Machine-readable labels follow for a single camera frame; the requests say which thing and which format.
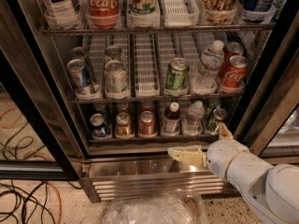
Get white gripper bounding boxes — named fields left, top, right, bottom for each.
left=167, top=122, right=249, bottom=179

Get green can bottom shelf front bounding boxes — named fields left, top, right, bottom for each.
left=206, top=108, right=227, bottom=133

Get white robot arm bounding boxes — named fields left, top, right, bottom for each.
left=168, top=123, right=299, bottom=224

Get clear water bottle bottom shelf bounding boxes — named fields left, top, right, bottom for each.
left=182, top=101, right=205, bottom=136

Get clear water bottle shelf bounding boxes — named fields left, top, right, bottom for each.
left=195, top=40, right=224, bottom=90
left=182, top=101, right=205, bottom=136

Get green can bottom shelf rear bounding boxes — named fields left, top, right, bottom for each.
left=205, top=97, right=221, bottom=118

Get red can bottom shelf front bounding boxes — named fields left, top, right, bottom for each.
left=139, top=111, right=155, bottom=135

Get red can bottom shelf rear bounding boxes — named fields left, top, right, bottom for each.
left=140, top=101, right=155, bottom=112

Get red cola can middle front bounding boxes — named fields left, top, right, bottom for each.
left=221, top=55, right=248, bottom=88

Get green can middle shelf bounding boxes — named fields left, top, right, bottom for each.
left=165, top=57, right=189, bottom=91

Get clear water bottle middle shelf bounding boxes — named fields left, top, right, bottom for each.
left=195, top=40, right=224, bottom=90

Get empty white tray middle shelf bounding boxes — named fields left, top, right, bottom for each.
left=134, top=34, right=160, bottom=97

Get empty white tray shelf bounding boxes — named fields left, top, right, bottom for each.
left=134, top=34, right=160, bottom=97
left=160, top=0, right=199, bottom=28

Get gold can bottom shelf front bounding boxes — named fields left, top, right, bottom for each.
left=116, top=112, right=133, bottom=135

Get gold can bottom shelf rear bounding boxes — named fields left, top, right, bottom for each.
left=117, top=102, right=131, bottom=113

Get red cola can middle rear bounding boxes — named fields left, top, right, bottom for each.
left=218, top=42, right=244, bottom=76

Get white can middle shelf front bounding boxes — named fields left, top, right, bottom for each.
left=105, top=60, right=127, bottom=93

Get blue can bottom shelf front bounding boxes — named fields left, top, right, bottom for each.
left=90, top=113, right=110, bottom=138

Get blue can bottom shelf rear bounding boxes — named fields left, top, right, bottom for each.
left=93, top=103, right=111, bottom=123

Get stainless steel fridge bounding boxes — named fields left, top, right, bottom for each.
left=0, top=0, right=298, bottom=202

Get white can middle shelf rear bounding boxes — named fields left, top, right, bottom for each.
left=105, top=45, right=121, bottom=63

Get empty white tray top shelf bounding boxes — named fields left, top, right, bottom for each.
left=160, top=0, right=199, bottom=28

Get gold black can top shelf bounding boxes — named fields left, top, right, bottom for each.
left=202, top=0, right=235, bottom=23

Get blue silver can middle front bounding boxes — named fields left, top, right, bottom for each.
left=66, top=59, right=94, bottom=95

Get blue silver can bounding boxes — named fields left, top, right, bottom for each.
left=66, top=59, right=94, bottom=95
left=70, top=47, right=93, bottom=72

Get blue silver can middle rear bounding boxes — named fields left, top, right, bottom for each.
left=70, top=47, right=93, bottom=72

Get red cola can top shelf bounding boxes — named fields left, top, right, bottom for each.
left=87, top=0, right=119, bottom=28

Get white tea bottle top shelf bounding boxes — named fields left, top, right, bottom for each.
left=43, top=0, right=82, bottom=27

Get brown juice bottle white cap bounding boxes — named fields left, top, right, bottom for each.
left=163, top=102, right=180, bottom=134

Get clear plastic bin with bags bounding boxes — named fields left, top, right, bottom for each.
left=101, top=189, right=209, bottom=224

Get black and orange floor cables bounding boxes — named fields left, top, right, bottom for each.
left=0, top=180, right=82, bottom=224

